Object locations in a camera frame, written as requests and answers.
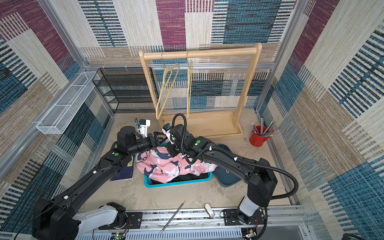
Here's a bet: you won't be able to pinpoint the thin metal rod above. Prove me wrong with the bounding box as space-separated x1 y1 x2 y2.
159 201 186 235

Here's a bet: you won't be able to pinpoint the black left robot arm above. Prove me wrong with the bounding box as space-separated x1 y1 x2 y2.
32 126 164 240

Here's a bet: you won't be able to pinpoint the black shorts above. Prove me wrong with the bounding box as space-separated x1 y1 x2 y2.
146 173 212 185

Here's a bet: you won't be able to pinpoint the red pen cup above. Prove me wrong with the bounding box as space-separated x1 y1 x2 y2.
249 126 269 147

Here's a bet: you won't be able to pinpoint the turquoise plastic basket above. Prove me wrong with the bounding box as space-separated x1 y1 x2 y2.
144 172 213 188

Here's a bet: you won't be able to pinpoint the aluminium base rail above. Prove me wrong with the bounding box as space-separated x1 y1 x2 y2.
74 206 316 240

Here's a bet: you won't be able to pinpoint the dark blue book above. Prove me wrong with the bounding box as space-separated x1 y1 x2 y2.
111 157 135 182

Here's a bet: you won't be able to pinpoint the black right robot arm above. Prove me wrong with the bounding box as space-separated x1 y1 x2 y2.
163 114 299 224

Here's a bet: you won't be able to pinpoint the wooden clothes rack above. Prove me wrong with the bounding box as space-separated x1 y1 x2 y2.
139 43 262 140

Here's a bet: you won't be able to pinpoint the white wire wall basket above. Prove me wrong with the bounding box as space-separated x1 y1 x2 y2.
36 72 96 135

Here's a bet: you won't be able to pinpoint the black wire shelf rack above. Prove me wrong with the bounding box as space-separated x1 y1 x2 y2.
93 67 155 114

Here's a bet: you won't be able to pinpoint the small white block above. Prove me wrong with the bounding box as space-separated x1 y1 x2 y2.
204 204 215 219

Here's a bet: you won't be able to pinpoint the yellow hanger of black shorts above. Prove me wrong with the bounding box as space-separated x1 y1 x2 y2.
186 52 193 117

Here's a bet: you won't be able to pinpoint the dark teal plastic tray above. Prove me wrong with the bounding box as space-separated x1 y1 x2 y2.
212 143 242 188

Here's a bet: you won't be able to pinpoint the pink patterned shorts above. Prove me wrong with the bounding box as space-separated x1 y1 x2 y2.
135 147 217 184

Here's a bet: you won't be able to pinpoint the yellow hanger of beige shorts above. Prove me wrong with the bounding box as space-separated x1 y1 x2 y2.
155 53 180 120

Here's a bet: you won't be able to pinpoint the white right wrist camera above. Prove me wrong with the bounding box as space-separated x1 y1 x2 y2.
162 123 173 143

